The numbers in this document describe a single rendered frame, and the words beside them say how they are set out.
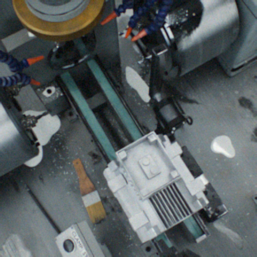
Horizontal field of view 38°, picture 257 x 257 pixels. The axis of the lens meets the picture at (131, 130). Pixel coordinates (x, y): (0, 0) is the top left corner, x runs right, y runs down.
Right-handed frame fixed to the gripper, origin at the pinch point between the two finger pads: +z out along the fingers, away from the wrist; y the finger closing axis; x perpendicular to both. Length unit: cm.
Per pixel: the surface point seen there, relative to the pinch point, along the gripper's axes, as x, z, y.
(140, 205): -8.3, 9.0, -0.3
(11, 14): -61, 36, 4
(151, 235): -2.9, 4.4, 1.1
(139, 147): -20.1, 10.7, -6.7
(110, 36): -45, 40, -18
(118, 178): -15.4, 12.6, 1.0
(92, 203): -3.7, 36.7, 10.3
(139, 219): -6.2, 7.3, 1.6
